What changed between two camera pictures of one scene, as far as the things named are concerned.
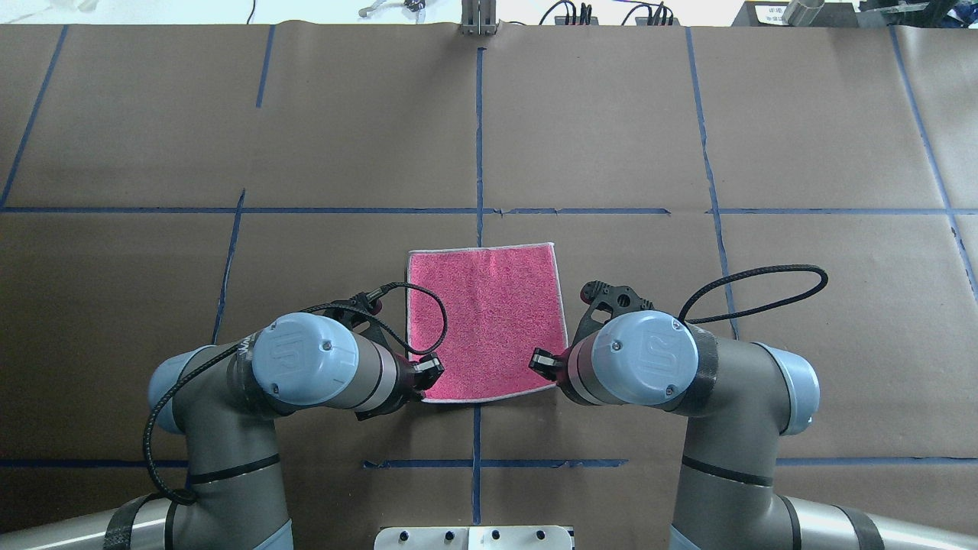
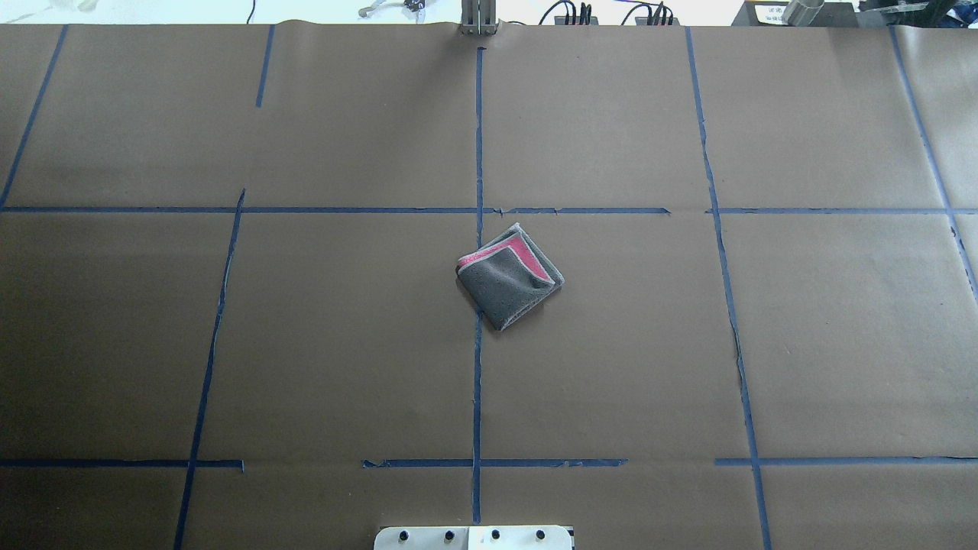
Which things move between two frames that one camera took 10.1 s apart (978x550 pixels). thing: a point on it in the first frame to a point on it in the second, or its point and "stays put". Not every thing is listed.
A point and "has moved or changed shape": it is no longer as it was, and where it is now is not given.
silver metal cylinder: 802,13 stays put
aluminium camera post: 478,17 stays put
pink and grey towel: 503,304 has moved or changed shape
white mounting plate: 474,538 stays put
